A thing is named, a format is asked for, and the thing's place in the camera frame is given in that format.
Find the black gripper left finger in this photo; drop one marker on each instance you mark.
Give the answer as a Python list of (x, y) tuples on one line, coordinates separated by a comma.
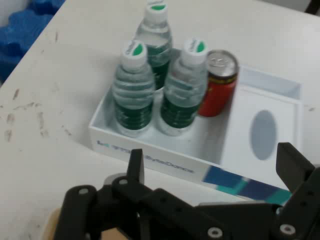
[(140, 207)]

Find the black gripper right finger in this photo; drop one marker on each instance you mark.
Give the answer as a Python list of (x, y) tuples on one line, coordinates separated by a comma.
[(302, 200)]

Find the water bottle green label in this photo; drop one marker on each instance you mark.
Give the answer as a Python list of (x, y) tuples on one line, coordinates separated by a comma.
[(155, 32), (180, 100), (132, 100)]

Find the white and blue cardboard box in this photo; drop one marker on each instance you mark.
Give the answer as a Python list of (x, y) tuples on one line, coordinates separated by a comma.
[(150, 160)]

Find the white insert with oval hole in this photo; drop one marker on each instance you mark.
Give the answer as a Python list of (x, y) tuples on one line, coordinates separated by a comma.
[(240, 145)]

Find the red drink can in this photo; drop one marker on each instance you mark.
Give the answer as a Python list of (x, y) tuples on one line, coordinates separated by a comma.
[(217, 95)]

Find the blue foam mat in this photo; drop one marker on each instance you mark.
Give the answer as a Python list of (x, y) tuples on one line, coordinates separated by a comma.
[(47, 5), (22, 40)]

